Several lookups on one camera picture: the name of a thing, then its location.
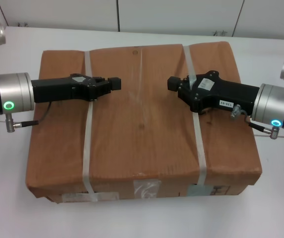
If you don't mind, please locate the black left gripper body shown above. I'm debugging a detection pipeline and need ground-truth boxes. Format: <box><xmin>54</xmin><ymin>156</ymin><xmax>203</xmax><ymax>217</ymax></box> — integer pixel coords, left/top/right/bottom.
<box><xmin>31</xmin><ymin>73</ymin><xmax>96</xmax><ymax>103</ymax></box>

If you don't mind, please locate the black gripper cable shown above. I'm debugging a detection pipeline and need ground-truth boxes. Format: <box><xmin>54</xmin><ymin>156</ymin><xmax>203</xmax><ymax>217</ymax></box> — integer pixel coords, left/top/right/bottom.
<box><xmin>229</xmin><ymin>105</ymin><xmax>281</xmax><ymax>140</ymax></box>
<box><xmin>6</xmin><ymin>102</ymin><xmax>53</xmax><ymax>134</ymax></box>

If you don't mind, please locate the brown cardboard box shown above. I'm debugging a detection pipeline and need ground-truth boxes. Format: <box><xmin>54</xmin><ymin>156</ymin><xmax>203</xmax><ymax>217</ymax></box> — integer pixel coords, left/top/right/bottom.
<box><xmin>25</xmin><ymin>41</ymin><xmax>262</xmax><ymax>204</ymax></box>

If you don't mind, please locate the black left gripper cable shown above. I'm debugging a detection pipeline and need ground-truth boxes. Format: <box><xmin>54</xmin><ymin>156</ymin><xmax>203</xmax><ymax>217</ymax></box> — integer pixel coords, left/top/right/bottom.
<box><xmin>6</xmin><ymin>102</ymin><xmax>53</xmax><ymax>134</ymax></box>

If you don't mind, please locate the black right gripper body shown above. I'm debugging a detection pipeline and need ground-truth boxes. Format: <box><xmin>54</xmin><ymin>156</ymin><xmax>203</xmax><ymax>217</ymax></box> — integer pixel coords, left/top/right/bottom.
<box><xmin>190</xmin><ymin>70</ymin><xmax>261</xmax><ymax>117</ymax></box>

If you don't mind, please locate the white plastic packing strap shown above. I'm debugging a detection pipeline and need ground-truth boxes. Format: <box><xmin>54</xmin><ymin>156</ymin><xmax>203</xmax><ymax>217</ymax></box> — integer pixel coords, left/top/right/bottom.
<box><xmin>81</xmin><ymin>50</ymin><xmax>99</xmax><ymax>202</ymax></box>
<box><xmin>183</xmin><ymin>45</ymin><xmax>207</xmax><ymax>186</ymax></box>

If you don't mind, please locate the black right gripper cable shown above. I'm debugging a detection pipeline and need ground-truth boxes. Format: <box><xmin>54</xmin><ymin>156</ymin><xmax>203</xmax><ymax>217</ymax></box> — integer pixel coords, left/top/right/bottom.
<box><xmin>229</xmin><ymin>105</ymin><xmax>281</xmax><ymax>140</ymax></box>

